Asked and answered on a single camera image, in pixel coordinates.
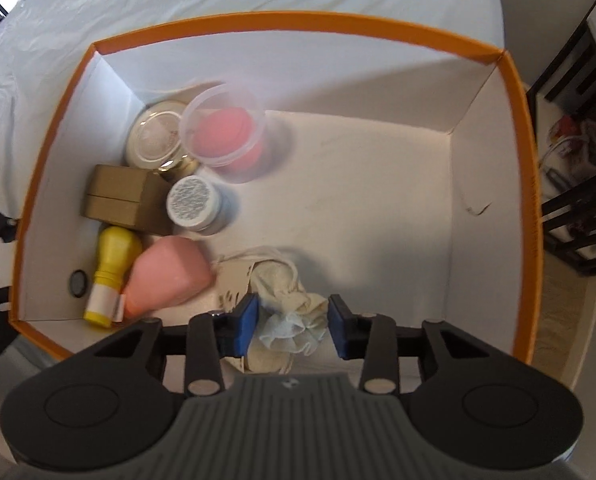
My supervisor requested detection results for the yellow plastic bottle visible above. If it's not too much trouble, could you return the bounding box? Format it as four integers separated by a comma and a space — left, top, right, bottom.
82, 226, 144, 329

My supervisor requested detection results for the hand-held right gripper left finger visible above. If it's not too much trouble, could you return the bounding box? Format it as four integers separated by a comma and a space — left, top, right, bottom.
95, 293, 261, 397

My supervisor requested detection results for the small jar with white lid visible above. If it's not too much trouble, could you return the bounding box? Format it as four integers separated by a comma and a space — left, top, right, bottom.
166, 174, 231, 235

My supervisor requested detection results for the white mesh cloth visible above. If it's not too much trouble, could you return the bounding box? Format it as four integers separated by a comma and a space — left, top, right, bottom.
257, 309, 325, 357

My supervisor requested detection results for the cream cloth drawstring pouch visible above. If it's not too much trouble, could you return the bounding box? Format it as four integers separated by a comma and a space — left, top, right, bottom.
212, 245, 329, 375

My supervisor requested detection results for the clear plastic container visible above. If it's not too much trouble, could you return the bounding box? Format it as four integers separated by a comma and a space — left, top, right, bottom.
179, 82, 269, 184

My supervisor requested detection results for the brown cardboard box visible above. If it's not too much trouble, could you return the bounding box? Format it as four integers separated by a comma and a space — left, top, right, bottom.
80, 163, 177, 236

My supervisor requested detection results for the jar with silver lid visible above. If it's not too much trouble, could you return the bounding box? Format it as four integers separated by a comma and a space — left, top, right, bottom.
124, 100, 199, 175

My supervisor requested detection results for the orange cardboard box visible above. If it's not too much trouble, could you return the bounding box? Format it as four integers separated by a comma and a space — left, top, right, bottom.
9, 11, 544, 367

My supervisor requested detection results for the black rack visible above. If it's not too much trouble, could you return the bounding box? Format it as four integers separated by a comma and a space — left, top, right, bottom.
526, 0, 596, 277

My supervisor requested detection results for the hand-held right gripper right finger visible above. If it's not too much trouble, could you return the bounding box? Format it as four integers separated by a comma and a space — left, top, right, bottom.
328, 293, 499, 395

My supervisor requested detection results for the pink makeup sponge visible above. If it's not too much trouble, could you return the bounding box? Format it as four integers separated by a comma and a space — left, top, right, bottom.
192, 111, 265, 172

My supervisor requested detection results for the pink soft tube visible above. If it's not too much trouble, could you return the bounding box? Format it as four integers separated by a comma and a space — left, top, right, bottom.
122, 236, 215, 320

